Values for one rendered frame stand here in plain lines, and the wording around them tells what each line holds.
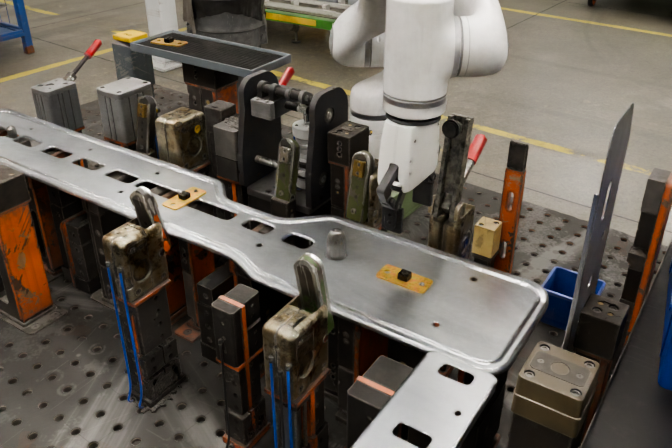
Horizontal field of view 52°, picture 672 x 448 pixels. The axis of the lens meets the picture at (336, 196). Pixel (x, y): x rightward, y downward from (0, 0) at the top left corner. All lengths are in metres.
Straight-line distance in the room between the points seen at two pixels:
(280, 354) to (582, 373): 0.37
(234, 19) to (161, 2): 1.19
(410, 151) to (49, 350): 0.89
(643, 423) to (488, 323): 0.25
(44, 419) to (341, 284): 0.60
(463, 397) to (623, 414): 0.18
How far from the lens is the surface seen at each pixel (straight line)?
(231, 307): 1.04
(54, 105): 1.79
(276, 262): 1.11
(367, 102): 1.67
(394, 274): 1.08
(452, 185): 1.13
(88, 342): 1.50
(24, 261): 1.52
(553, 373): 0.86
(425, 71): 0.88
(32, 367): 1.48
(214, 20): 4.19
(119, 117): 1.57
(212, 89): 1.60
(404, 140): 0.91
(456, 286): 1.07
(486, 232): 1.10
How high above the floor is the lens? 1.62
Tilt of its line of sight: 29 degrees down
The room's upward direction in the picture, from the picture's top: straight up
